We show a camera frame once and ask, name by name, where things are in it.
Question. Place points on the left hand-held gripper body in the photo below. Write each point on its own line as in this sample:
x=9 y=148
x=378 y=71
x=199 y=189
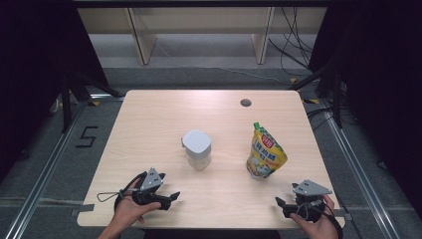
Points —
x=151 y=181

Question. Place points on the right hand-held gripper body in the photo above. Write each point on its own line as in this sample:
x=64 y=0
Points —
x=310 y=189

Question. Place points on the yellow seasoning pouch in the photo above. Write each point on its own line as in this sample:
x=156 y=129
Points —
x=265 y=156

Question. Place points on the person's left hand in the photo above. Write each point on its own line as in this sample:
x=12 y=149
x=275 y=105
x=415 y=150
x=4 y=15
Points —
x=131 y=210

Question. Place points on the person's right hand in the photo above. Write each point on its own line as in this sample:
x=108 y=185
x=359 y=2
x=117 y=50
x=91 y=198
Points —
x=318 y=230

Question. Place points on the beige seasoning powder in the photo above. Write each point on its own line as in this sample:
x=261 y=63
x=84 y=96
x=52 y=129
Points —
x=199 y=163

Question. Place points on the grey tape strip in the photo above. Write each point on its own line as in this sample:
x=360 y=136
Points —
x=345 y=215

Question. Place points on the black metal stand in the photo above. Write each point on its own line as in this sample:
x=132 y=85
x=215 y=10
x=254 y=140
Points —
x=66 y=109
x=337 y=106

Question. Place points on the grey table grommet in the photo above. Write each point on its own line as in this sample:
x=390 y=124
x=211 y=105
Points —
x=246 y=102

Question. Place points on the black curtain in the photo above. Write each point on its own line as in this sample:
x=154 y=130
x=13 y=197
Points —
x=26 y=66
x=381 y=83

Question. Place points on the beige wooden shelf unit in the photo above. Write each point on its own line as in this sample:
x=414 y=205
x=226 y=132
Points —
x=146 y=43

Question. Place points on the aluminium floor rail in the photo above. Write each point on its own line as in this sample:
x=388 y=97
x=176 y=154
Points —
x=48 y=166
x=356 y=166

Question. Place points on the black frame bar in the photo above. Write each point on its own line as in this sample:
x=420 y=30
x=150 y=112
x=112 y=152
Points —
x=199 y=3

